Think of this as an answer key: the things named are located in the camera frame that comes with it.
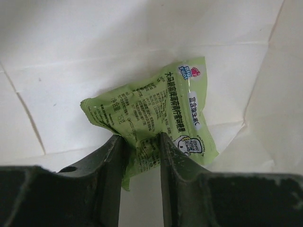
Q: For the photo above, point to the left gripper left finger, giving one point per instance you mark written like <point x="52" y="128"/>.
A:
<point x="84" y="194"/>

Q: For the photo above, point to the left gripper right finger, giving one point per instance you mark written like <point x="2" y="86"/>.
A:
<point x="195" y="197"/>

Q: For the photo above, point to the small olive green packet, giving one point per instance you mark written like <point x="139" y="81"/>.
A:
<point x="172" y="101"/>

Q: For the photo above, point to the blue checkered paper bag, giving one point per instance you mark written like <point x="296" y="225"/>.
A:
<point x="55" y="53"/>

